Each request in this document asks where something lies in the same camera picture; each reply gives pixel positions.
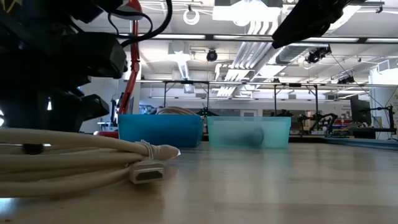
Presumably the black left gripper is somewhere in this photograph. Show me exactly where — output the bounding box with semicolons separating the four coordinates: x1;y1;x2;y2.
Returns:
0;30;128;156

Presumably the red desk lamp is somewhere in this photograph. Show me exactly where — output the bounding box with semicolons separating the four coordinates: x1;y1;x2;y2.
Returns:
93;0;142;139

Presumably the beige HDMI cable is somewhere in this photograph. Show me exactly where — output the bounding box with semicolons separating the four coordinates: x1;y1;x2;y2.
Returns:
0;128;181;198

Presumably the teal translucent plastic bin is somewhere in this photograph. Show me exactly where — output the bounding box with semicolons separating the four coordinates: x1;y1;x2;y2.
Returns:
206;116;292;149

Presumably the white cable ring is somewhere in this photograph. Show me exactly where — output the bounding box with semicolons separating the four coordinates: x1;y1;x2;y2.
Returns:
182;8;201;26

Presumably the blue table mat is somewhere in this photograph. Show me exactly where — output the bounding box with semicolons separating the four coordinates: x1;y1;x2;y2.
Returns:
325;136;398;149

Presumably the small black cable bundle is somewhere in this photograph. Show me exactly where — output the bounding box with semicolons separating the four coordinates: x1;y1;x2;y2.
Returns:
222;126;265;147

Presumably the long ceiling light bar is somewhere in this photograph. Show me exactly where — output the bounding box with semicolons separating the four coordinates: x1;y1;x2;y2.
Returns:
118;32;398;44

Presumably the black monitor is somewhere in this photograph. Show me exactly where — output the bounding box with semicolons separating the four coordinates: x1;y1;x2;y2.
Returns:
349;94;373;126

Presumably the small black background robot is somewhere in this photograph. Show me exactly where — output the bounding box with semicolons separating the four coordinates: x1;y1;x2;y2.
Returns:
196;106;218;117

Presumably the black metal frame stand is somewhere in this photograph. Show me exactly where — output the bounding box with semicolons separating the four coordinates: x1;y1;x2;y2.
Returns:
273;82;320;118
163;80;211;116

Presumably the black overhead camera rig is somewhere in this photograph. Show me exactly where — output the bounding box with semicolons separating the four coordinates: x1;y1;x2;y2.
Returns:
305;44;333;64

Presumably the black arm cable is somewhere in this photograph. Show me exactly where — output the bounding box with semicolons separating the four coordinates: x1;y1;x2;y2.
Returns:
107;0;174;48

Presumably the blue plastic bin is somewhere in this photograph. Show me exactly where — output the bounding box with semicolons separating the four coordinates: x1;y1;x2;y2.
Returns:
117;113;205;149

